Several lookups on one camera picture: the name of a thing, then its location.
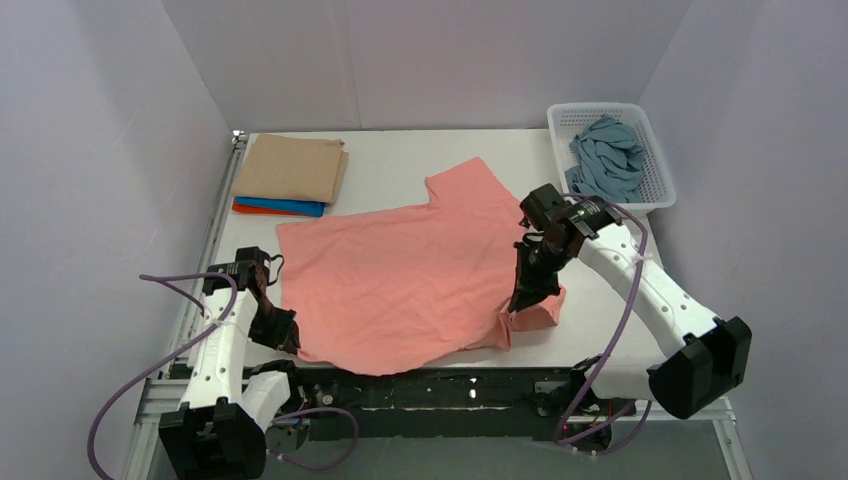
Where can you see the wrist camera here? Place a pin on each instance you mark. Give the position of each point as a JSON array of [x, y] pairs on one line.
[[252, 269], [540, 206]]

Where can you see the white plastic basket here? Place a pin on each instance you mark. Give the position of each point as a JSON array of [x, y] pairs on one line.
[[567, 120]]

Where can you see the pink t-shirt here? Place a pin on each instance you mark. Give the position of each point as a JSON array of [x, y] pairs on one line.
[[386, 292]]

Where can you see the teal crumpled t-shirt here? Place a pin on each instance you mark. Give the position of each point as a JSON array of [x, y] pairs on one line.
[[610, 162]]

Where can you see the orange folded t-shirt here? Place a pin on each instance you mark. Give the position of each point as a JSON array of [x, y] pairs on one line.
[[251, 210]]

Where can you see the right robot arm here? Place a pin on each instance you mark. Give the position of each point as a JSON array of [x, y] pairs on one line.
[[703, 356]]

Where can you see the tan folded t-shirt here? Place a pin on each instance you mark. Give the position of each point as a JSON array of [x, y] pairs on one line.
[[283, 168]]

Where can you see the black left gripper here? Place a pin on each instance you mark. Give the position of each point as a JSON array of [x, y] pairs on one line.
[[279, 328]]

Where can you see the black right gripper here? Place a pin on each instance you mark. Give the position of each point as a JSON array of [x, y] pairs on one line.
[[534, 273]]

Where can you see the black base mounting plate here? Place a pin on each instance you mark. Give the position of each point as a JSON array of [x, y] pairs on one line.
[[454, 402]]

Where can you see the blue folded t-shirt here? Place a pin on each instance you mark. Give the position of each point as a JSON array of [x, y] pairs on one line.
[[305, 208]]

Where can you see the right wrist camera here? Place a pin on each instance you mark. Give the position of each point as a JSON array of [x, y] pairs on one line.
[[540, 206]]

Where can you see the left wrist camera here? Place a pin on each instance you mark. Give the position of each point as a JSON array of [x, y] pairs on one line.
[[252, 269]]

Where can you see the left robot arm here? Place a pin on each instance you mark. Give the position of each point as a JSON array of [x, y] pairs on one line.
[[219, 428]]

